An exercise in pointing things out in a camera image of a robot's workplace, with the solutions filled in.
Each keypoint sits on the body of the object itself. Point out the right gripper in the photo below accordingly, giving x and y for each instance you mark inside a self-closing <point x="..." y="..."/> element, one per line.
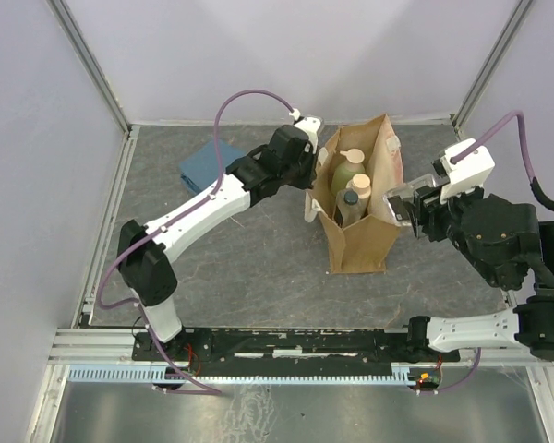
<point x="428" y="202"/>

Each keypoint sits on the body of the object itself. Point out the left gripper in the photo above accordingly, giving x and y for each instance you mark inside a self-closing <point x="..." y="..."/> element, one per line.
<point x="311" y="175"/>

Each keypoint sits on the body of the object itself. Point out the green pump bottle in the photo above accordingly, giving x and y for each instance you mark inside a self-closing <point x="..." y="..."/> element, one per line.
<point x="353" y="163"/>

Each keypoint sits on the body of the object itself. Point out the brown canvas bag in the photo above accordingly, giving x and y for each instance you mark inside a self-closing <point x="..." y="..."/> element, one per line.
<point x="363" y="246"/>

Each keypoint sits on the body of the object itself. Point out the cream plastic bottle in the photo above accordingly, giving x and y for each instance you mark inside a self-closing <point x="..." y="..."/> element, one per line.
<point x="361" y="184"/>

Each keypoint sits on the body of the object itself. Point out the square clear bottle black cap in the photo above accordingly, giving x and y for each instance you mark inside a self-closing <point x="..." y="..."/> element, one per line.
<point x="347" y="210"/>

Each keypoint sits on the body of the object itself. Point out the tall clear bottle black cap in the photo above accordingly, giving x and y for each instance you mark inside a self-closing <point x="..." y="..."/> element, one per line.
<point x="401" y="199"/>

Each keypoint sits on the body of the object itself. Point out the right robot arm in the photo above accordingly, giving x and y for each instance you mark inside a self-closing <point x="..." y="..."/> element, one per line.
<point x="503" y="242"/>

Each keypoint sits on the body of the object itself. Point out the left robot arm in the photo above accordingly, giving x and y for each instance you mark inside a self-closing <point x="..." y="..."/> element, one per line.
<point x="153" y="247"/>

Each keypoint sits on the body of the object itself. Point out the folded blue cloth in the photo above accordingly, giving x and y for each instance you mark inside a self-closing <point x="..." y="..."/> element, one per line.
<point x="200" y="169"/>

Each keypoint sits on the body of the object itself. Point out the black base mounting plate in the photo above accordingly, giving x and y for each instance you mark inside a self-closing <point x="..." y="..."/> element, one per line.
<point x="213" y="344"/>

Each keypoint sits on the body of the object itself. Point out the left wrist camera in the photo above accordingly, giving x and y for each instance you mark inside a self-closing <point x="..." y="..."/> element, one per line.
<point x="311" y="125"/>

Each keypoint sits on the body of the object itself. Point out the right aluminium frame post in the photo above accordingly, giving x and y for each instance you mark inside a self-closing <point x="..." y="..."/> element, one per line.
<point x="500" y="47"/>

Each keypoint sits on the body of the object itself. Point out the aluminium frame post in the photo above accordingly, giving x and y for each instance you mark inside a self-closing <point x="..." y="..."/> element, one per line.
<point x="500" y="47"/>
<point x="71" y="28"/>

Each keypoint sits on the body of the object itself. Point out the left aluminium frame post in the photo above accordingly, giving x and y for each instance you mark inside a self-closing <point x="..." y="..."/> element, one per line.
<point x="71" y="28"/>

